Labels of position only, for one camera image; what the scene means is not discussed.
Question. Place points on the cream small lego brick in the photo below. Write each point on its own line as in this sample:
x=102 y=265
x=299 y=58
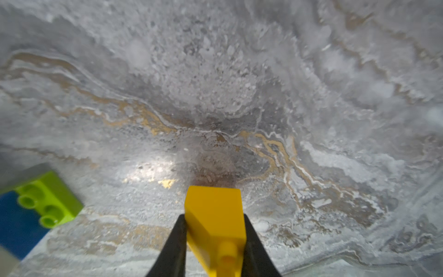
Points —
x=8 y=262

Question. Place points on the yellow lego brick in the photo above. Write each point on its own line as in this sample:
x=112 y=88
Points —
x=216 y=229

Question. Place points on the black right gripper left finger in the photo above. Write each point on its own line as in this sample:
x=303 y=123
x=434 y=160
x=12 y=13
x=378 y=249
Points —
x=171 y=261

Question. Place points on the lime long lego brick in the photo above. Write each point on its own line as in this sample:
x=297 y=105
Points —
x=47 y=195

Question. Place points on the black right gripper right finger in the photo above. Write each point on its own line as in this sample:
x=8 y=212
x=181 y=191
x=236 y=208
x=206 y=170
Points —
x=256 y=261

